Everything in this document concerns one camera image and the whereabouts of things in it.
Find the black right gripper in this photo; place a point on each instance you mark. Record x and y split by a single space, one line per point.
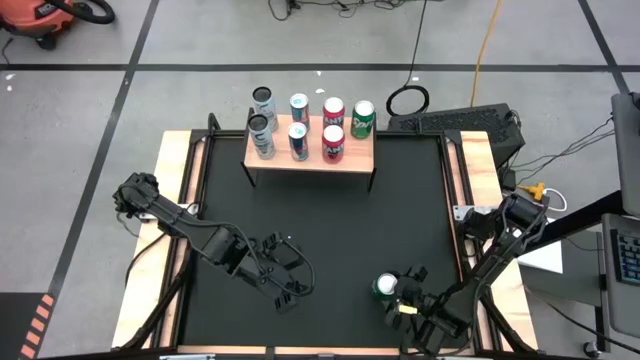
425 315

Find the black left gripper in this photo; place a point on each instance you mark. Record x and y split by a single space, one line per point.
270 272

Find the green Sprite can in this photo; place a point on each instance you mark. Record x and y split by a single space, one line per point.
386 284
363 117

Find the white Celsius can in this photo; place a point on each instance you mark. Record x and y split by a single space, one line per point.
262 145
264 100

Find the blue silver Red Bull can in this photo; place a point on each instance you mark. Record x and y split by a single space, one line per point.
299 105
299 145

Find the red Fanta can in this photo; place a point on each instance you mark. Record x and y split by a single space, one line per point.
333 142
334 107

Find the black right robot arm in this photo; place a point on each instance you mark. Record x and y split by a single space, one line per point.
500 255

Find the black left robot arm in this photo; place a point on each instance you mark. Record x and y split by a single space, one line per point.
170 215

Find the wooden shelf with black legs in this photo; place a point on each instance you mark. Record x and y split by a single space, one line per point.
282 166

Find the yellow tag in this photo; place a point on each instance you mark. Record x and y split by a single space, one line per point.
407 310

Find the black table mat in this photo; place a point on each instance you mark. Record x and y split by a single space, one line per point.
325 225

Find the white paper sheet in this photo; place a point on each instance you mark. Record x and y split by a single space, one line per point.
545 259

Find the small black box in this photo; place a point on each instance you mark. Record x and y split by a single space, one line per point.
508 179

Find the orange power plug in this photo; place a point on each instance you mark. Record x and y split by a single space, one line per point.
534 190

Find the grey panel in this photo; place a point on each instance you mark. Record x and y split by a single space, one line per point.
575 280

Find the black textured floor mat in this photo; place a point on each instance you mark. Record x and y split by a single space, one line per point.
460 122

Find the black caster wheel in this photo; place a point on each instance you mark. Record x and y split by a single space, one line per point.
590 348

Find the black diagonal bar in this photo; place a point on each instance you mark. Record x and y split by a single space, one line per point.
585 217

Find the grey desk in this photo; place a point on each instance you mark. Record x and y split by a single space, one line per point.
612 300

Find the dark keyboard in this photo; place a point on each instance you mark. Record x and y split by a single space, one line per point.
631 260

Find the grey monitor back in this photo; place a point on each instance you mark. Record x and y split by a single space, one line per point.
627 150

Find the black floor mat orange stripes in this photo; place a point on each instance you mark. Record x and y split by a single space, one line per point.
15 325

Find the orange vacuum cleaner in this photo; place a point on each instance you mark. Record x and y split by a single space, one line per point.
35 15

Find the silver corner bracket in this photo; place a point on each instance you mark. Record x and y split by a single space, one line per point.
461 212

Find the black table frame rail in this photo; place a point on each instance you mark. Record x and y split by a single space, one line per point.
457 170
410 134
202 175

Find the black corner post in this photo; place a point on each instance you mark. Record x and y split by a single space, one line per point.
214 125

